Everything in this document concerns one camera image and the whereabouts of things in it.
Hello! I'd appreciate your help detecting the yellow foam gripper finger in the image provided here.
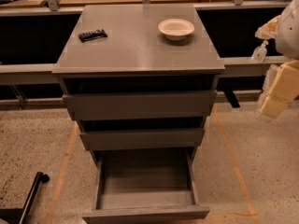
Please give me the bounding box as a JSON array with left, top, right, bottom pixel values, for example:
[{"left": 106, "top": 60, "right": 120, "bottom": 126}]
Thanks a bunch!
[{"left": 258, "top": 60, "right": 299, "bottom": 118}]

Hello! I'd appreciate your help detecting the grey bottom drawer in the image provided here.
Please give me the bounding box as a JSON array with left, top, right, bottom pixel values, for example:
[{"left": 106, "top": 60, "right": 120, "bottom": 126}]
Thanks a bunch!
[{"left": 82, "top": 148, "right": 209, "bottom": 224}]

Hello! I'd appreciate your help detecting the grey drawer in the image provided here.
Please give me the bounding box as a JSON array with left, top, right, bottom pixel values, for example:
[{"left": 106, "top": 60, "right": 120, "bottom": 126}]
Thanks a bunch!
[
  {"left": 82, "top": 148, "right": 209, "bottom": 224},
  {"left": 80, "top": 128, "right": 205, "bottom": 151},
  {"left": 63, "top": 91, "right": 216, "bottom": 120}
]

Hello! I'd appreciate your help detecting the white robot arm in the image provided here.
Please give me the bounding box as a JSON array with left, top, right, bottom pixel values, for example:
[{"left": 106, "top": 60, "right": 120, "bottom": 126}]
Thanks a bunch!
[{"left": 255, "top": 0, "right": 299, "bottom": 118}]

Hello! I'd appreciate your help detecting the grey top drawer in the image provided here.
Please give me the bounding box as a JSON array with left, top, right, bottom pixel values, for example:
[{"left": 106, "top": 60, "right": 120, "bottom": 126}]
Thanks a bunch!
[{"left": 63, "top": 91, "right": 216, "bottom": 120}]

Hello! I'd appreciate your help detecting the grey middle drawer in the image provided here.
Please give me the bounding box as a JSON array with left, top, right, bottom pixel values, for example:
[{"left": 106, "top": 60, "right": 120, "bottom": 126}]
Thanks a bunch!
[{"left": 80, "top": 128, "right": 205, "bottom": 151}]

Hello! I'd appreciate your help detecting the grey drawer cabinet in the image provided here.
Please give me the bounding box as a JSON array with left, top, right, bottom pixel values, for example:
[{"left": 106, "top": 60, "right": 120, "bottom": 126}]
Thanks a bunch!
[{"left": 51, "top": 4, "right": 226, "bottom": 166}]

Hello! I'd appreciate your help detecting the white paper bowl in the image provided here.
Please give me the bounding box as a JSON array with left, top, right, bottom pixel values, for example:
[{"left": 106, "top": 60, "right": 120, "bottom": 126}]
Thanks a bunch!
[{"left": 158, "top": 19, "right": 194, "bottom": 41}]

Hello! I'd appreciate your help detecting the black metal stand leg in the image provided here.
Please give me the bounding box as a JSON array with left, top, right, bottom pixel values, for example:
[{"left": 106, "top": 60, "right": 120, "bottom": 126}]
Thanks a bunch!
[{"left": 0, "top": 171, "right": 50, "bottom": 224}]

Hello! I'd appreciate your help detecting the grey metal railing frame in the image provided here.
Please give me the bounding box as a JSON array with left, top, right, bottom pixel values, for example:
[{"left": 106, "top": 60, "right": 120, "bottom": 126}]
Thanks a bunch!
[{"left": 1, "top": 0, "right": 292, "bottom": 99}]

